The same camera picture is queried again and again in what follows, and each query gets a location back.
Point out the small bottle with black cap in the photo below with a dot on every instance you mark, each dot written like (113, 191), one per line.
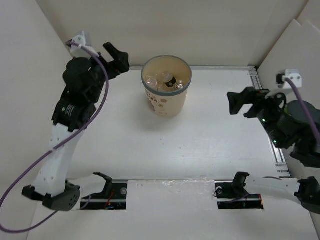
(169, 80)

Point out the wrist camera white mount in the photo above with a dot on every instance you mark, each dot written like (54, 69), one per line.
(282, 78)
(82, 38)

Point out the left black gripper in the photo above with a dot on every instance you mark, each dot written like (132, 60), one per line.
(120, 65)

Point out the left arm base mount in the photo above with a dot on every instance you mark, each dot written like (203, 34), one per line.
(101, 192)

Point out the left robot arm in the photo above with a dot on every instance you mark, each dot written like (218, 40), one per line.
(85, 79)

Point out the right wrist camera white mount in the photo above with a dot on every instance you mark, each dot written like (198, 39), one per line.
(282, 78)

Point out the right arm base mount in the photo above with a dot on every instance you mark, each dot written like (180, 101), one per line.
(231, 194)

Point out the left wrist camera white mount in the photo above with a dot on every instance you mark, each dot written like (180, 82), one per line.
(82, 38)

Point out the clear bottle white cap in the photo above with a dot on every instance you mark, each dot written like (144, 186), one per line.
(153, 81)

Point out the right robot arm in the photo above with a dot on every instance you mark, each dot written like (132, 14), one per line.
(286, 126)

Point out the clear jar with silver lid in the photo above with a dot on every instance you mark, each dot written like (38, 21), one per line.
(179, 85)

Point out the beige bin with grey rim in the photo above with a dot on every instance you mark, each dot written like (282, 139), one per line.
(167, 102)

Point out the aluminium rail frame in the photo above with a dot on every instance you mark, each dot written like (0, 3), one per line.
(204, 126)

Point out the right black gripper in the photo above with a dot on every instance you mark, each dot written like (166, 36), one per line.
(250, 95)

